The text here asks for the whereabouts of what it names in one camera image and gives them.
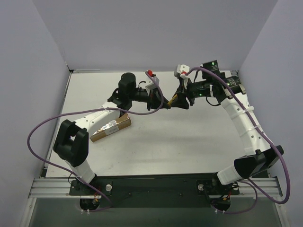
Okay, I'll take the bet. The yellow utility knife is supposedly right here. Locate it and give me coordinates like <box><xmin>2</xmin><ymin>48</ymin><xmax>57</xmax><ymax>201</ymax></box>
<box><xmin>168</xmin><ymin>94</ymin><xmax>178</xmax><ymax>106</ymax></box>

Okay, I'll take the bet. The brown cardboard express box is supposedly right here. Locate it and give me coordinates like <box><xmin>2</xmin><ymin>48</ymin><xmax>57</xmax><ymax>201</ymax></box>
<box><xmin>90</xmin><ymin>113</ymin><xmax>132</xmax><ymax>142</ymax></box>

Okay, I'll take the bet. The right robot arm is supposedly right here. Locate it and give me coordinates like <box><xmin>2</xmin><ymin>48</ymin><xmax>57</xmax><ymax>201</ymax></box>
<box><xmin>169</xmin><ymin>61</ymin><xmax>284</xmax><ymax>185</ymax></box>

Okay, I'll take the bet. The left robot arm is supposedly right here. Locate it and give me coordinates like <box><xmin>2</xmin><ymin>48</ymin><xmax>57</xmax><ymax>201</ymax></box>
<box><xmin>53</xmin><ymin>70</ymin><xmax>169</xmax><ymax>195</ymax></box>

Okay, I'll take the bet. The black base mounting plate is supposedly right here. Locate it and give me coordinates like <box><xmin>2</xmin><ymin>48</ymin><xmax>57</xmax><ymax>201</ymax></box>
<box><xmin>69</xmin><ymin>173</ymin><xmax>240</xmax><ymax>210</ymax></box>

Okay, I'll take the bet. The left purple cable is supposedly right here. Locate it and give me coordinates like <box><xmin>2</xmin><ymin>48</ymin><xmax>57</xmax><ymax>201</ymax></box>
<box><xmin>27</xmin><ymin>70</ymin><xmax>166</xmax><ymax>212</ymax></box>

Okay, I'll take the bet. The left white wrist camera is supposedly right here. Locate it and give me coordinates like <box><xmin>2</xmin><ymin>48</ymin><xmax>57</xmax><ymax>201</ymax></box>
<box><xmin>145</xmin><ymin>70</ymin><xmax>160</xmax><ymax>93</ymax></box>

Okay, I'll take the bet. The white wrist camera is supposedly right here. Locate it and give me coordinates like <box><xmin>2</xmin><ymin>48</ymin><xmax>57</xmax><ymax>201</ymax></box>
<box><xmin>145</xmin><ymin>70</ymin><xmax>160</xmax><ymax>93</ymax></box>
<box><xmin>174</xmin><ymin>64</ymin><xmax>190</xmax><ymax>87</ymax></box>

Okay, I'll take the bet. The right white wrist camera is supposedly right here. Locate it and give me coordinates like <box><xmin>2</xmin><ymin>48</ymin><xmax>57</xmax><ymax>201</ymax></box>
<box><xmin>174</xmin><ymin>64</ymin><xmax>190</xmax><ymax>87</ymax></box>

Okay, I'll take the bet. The aluminium front rail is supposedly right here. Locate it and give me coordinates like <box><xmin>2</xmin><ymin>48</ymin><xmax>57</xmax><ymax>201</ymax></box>
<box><xmin>29</xmin><ymin>177</ymin><xmax>282</xmax><ymax>199</ymax></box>

